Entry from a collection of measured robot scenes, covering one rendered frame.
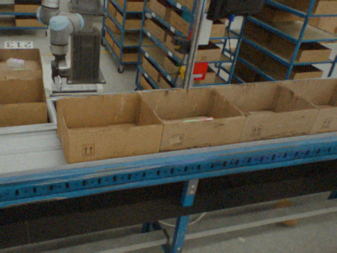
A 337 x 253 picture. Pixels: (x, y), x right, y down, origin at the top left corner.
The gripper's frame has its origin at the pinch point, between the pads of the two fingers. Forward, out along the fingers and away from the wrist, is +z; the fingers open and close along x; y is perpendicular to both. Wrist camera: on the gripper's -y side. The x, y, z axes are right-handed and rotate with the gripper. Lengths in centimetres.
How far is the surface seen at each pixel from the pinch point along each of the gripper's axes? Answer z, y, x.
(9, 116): 9.3, -6.9, 26.8
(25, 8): 55, 362, -20
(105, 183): 13, -62, -7
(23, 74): 13, 50, 14
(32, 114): 8.9, -7.7, 15.6
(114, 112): -1.3, -29.8, -20.3
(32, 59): 18, 87, 4
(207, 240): 94, -39, -86
